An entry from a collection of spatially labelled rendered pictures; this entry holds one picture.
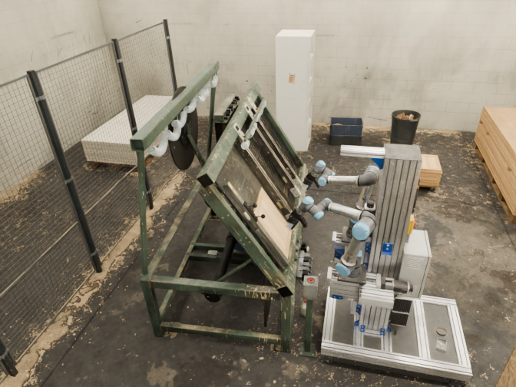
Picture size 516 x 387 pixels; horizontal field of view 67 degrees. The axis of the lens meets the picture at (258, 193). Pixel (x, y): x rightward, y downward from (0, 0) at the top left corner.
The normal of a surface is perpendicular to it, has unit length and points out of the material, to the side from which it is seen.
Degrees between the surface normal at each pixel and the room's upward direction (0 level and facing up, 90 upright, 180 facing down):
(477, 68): 90
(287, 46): 90
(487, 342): 0
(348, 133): 90
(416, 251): 0
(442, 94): 90
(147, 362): 0
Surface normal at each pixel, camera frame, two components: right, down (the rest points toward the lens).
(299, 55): -0.24, 0.53
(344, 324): -0.04, -0.84
